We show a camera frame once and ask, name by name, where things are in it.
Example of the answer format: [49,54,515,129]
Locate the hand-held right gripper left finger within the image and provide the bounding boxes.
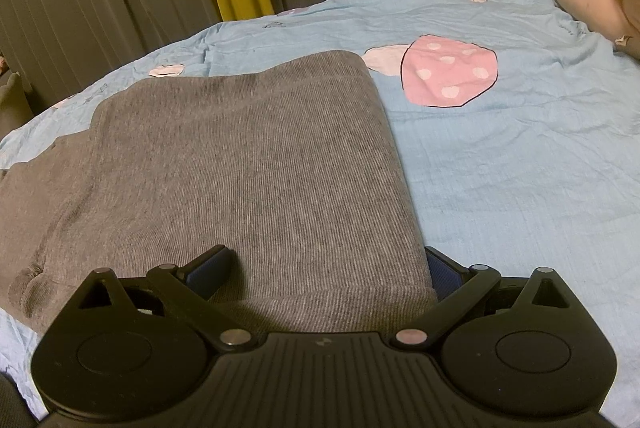
[65,244,257,350]

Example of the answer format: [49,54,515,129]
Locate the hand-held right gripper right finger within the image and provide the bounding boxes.
[392,246,577,351]

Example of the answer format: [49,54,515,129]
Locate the grey pants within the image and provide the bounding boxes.
[0,50,437,340]

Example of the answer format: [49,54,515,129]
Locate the light blue printed bed sheet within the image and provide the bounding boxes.
[0,0,640,419]

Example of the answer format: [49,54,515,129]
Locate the grey cushion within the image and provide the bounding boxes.
[0,71,34,135]

